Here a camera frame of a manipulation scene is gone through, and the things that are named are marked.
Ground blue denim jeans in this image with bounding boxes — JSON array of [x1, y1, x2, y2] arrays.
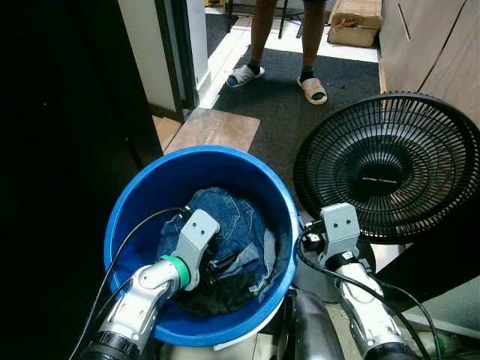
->
[[157, 187, 281, 295]]

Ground grey slipper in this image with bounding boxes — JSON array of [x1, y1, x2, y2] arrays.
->
[[224, 64, 266, 90]]

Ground clear plastic bottle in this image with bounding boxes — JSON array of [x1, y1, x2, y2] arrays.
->
[[409, 328, 467, 358]]

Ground beige slipper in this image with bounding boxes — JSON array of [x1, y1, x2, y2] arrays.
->
[[296, 75, 329, 107]]

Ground dark grey floor mat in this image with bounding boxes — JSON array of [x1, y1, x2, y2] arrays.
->
[[211, 46, 382, 193]]

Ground wooden cabinet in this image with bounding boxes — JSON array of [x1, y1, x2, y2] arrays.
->
[[378, 0, 480, 127]]

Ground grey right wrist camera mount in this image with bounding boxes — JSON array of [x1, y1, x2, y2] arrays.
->
[[319, 202, 362, 263]]

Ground person's leg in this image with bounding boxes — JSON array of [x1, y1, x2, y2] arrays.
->
[[299, 0, 328, 80], [249, 0, 279, 76]]

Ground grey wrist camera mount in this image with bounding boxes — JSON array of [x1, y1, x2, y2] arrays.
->
[[319, 202, 362, 263], [174, 209, 222, 292]]

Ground blue plastic bucket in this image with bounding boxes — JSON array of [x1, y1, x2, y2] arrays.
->
[[103, 145, 302, 349]]

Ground person's right leg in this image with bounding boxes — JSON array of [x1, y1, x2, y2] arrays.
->
[[249, 0, 279, 76]]

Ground black garment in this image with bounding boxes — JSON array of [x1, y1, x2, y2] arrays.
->
[[175, 255, 261, 317]]

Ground person's left leg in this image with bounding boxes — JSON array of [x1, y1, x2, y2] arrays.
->
[[299, 0, 328, 80]]

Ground brown cardboard box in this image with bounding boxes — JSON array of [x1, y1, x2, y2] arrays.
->
[[327, 0, 384, 49]]

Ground white door frame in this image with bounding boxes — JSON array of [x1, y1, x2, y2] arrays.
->
[[118, 0, 212, 122]]

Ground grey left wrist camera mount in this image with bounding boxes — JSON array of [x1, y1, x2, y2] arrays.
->
[[174, 209, 222, 292]]

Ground dark grey robot leg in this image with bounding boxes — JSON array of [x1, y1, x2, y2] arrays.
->
[[287, 289, 347, 360]]

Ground brown wooden board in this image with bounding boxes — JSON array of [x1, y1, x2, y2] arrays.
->
[[163, 106, 262, 155]]

